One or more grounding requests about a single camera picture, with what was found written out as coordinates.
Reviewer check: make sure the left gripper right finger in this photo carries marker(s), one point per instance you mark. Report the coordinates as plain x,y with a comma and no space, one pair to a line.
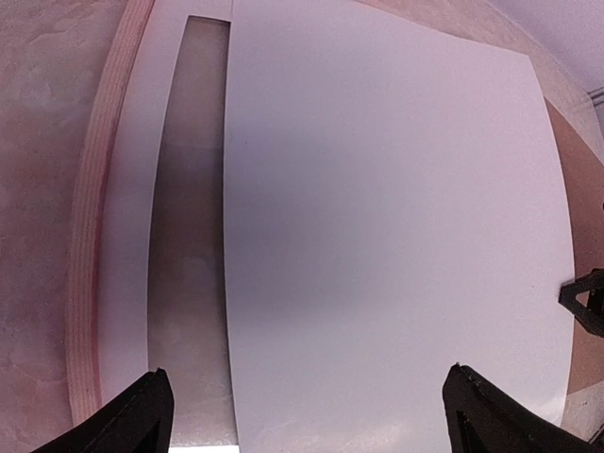
482,418

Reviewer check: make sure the white mat board passe-partout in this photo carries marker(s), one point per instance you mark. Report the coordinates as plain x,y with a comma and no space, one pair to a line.
161,292

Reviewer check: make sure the brown cardboard backing board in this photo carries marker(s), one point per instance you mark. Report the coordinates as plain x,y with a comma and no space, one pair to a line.
583,179

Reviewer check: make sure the right aluminium corner post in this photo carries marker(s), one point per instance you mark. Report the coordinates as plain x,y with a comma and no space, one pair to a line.
597,96

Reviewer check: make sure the photo print white border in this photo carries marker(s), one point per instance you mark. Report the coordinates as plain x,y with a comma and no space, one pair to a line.
393,204

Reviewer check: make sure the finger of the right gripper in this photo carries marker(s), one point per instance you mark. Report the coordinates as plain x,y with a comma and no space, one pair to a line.
583,298

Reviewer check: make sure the wooden picture frame pink edge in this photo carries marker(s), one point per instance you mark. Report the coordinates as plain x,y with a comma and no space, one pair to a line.
90,194

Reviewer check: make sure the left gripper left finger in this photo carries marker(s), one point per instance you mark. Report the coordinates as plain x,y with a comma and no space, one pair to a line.
139,419

